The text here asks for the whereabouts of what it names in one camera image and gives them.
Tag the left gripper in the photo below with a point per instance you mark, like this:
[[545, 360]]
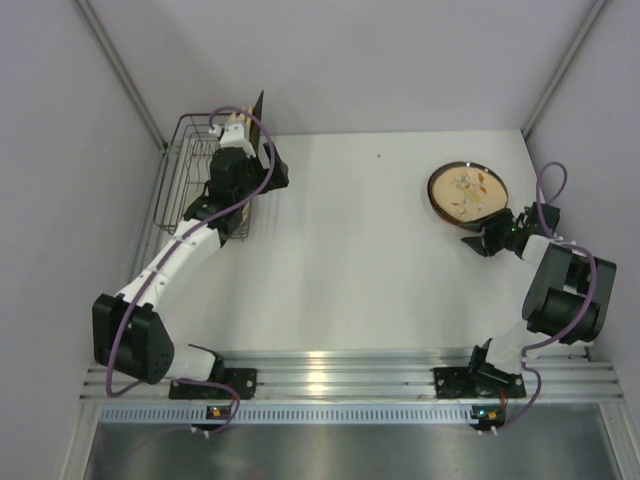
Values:
[[265, 167]]

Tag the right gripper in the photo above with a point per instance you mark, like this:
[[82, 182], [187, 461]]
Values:
[[493, 223]]

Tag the beige plate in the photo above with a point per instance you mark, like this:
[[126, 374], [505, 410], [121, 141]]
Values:
[[467, 192]]

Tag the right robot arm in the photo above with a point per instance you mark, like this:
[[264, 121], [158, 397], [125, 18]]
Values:
[[568, 298]]

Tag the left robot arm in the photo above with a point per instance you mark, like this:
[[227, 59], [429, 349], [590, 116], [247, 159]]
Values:
[[132, 331]]

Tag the dark square plate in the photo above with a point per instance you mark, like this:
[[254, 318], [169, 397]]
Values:
[[256, 120]]

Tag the dark wire dish rack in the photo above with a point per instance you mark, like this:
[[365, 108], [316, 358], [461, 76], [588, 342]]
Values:
[[185, 169]]

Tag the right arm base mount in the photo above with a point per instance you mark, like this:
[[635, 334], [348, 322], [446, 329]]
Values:
[[463, 383]]

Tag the aluminium rail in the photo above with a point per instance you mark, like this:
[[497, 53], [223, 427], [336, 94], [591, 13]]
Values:
[[569, 374]]

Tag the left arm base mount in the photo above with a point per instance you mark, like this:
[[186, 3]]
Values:
[[243, 381]]

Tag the slotted cable duct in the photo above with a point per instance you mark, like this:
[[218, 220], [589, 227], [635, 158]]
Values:
[[303, 414]]

